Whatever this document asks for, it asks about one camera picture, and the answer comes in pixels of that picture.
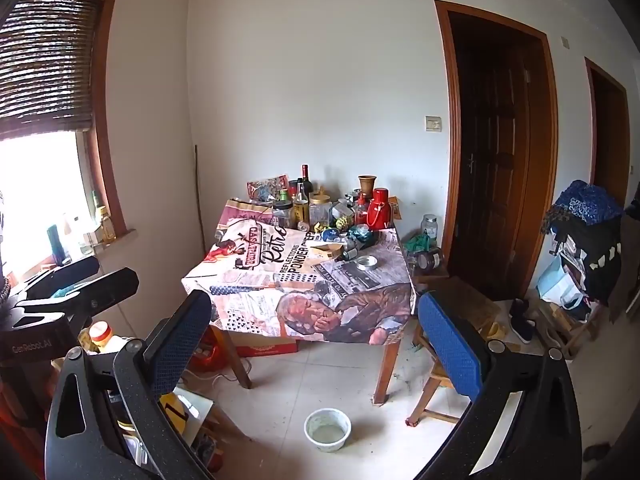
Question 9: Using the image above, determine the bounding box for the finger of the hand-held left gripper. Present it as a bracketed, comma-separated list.
[15, 267, 140, 319]
[25, 256, 101, 302]

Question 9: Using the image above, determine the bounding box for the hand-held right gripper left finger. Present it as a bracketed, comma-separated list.
[44, 289, 217, 480]

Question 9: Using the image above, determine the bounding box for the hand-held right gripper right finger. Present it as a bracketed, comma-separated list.
[415, 290, 583, 480]

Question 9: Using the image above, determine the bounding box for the white cardboard box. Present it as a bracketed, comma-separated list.
[309, 242, 347, 260]

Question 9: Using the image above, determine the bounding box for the white plastic bin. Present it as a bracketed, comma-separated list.
[304, 408, 352, 452]

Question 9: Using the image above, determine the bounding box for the dark flask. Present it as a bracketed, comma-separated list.
[46, 224, 65, 267]

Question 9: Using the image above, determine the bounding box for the red plastic bag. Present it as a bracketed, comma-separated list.
[192, 330, 224, 374]

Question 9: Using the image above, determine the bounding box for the orange-capped white jug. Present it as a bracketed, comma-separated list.
[81, 320, 145, 357]

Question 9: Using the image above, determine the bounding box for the yellow liquid bottle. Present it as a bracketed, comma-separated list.
[93, 189, 117, 245]

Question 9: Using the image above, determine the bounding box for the wooden table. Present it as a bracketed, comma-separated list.
[212, 202, 406, 406]

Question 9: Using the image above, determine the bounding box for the low wooden stool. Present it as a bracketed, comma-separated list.
[412, 265, 451, 291]

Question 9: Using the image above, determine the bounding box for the metal-lidded jar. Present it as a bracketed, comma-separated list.
[415, 247, 445, 274]

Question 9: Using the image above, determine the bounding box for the red cardboard box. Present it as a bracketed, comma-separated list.
[235, 335, 300, 359]

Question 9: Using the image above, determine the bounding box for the light blue bag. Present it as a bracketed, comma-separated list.
[536, 255, 584, 311]

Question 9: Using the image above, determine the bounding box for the red thermos flask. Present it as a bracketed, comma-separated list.
[367, 187, 393, 231]

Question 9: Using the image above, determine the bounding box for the black-lidded glass jar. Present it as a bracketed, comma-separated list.
[272, 201, 296, 231]

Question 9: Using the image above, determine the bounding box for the black garment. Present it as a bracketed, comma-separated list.
[549, 215, 623, 307]

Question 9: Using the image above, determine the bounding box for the printed snack bag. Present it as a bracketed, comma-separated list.
[246, 175, 290, 203]

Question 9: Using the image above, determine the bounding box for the clear liquor bottle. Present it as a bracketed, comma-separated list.
[292, 177, 311, 231]

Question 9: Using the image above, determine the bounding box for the gold-lidded clear jar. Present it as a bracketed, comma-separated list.
[309, 192, 333, 231]

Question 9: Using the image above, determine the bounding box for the dark wooden door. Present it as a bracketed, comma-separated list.
[446, 10, 532, 301]

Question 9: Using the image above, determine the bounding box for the brown garment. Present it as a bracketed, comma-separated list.
[607, 214, 640, 322]

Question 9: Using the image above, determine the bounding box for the blue knitted cloth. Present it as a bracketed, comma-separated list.
[554, 180, 625, 226]

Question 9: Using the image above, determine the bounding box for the bamboo window blind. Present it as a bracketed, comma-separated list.
[0, 0, 114, 134]

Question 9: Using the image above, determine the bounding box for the green rope bundle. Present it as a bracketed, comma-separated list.
[402, 232, 431, 256]

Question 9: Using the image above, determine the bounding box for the wooden window frame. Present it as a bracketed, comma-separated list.
[30, 0, 137, 256]

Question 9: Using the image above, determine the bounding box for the wooden door frame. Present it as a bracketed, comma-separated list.
[584, 57, 631, 207]
[434, 0, 559, 302]

